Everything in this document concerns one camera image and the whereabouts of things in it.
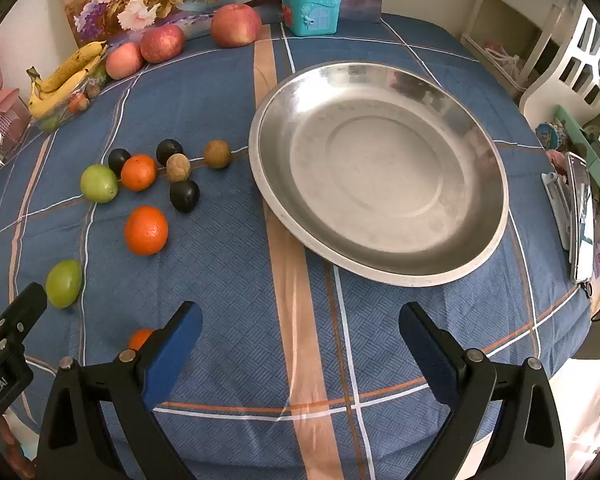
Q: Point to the round cartoon tin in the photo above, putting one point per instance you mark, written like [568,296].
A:
[552,135]

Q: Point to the smartphone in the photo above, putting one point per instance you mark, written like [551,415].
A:
[580,220]

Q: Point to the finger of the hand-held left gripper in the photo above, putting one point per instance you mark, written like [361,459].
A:
[22,310]

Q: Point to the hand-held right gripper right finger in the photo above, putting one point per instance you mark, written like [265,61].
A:
[425,355]

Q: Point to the white shelf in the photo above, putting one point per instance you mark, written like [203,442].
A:
[525,5]

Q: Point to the brown round fruit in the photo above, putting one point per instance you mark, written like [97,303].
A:
[178,168]
[216,154]

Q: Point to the pale pink apple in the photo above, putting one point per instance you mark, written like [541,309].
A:
[124,60]

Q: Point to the medium red apple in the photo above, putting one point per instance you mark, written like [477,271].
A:
[162,43]

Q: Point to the round steel plate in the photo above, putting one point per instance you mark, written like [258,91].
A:
[380,175]

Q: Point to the white chair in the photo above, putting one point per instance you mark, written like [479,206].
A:
[575,70]

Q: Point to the bunch of yellow bananas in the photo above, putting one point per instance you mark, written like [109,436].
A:
[62,80]

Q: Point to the dark plum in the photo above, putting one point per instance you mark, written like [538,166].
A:
[184,196]
[117,157]
[167,150]

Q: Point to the glass bowl of small fruits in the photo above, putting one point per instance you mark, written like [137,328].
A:
[55,121]

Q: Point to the large orange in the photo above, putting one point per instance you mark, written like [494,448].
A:
[146,230]

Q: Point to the green jujube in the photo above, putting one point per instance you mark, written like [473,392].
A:
[99,183]
[64,283]

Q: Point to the pink white bundle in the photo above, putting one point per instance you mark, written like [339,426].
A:
[500,55]

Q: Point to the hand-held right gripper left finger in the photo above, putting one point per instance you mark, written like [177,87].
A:
[175,355]

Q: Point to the small orange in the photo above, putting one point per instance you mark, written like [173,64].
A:
[138,172]
[140,338]

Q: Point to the large red apple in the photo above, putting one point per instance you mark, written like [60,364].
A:
[235,25]

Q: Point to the white clip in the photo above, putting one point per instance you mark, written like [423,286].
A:
[555,205]

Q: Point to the teal plastic box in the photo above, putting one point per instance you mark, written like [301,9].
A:
[310,12]

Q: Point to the person's left hand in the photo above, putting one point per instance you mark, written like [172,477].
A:
[16,452]

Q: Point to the blue plaid tablecloth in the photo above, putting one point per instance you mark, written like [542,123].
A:
[230,270]

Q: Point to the green shelf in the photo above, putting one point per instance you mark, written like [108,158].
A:
[587,145]

